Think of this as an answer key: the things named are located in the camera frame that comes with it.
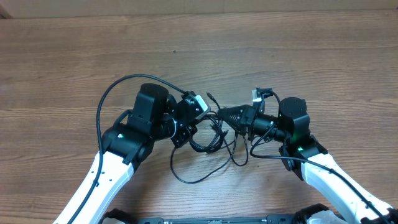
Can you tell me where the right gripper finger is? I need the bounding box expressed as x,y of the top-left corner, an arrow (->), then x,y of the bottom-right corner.
218,105 -> 249,120
222,117 -> 246,133

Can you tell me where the thin black USB cable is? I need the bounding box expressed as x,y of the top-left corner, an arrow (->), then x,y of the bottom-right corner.
170,91 -> 249,184

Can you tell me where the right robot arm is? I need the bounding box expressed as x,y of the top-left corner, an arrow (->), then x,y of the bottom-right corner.
218,97 -> 397,223

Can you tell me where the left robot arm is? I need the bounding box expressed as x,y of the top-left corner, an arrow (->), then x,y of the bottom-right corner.
55,83 -> 210,223

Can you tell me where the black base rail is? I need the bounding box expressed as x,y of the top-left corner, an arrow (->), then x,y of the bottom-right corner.
136,214 -> 295,224

